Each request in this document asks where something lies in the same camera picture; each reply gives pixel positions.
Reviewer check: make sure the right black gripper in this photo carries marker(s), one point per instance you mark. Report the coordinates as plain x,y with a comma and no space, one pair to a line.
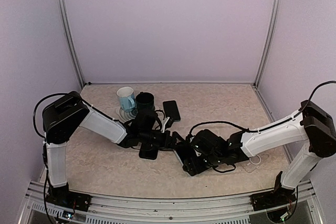
192,172

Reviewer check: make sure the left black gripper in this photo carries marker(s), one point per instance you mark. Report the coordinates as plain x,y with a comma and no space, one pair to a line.
166,145

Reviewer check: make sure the black phone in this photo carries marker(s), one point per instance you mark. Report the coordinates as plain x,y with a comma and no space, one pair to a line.
171,110
187,149

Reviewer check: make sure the black phone case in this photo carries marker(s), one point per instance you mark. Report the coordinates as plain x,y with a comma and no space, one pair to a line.
148,153

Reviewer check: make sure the clear magsafe phone case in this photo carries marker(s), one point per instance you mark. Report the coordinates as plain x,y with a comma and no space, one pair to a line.
251,164

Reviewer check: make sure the light blue phone case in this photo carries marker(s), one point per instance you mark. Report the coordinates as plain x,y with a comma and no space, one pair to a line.
180,156

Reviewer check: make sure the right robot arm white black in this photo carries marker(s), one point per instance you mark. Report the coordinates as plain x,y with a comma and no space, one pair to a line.
310,125

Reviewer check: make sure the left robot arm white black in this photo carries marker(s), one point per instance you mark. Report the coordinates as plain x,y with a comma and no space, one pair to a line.
62,117

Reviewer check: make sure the dark green ceramic mug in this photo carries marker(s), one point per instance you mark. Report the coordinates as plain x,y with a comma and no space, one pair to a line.
145,100

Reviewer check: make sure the white grey ringed plate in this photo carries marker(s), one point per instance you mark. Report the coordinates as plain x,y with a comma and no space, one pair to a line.
126,116

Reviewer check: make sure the light blue ceramic mug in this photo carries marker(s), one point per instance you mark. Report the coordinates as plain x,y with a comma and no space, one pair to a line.
126,99

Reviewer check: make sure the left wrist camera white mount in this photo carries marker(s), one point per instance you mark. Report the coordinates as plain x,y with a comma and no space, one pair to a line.
166,123

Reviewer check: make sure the front aluminium rail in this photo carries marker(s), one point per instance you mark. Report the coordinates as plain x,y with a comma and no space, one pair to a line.
111,209

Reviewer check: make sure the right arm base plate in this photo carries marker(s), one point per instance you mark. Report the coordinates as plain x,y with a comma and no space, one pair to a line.
266,200

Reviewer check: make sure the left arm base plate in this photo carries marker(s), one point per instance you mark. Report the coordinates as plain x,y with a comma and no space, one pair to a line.
70,199

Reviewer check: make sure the right aluminium frame post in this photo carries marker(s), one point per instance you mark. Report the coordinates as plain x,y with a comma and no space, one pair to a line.
268,41

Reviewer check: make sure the aluminium frame post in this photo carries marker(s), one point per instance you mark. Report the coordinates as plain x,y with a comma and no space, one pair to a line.
268,41
70,43

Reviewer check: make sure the left aluminium frame post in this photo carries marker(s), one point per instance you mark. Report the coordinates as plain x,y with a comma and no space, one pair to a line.
70,43

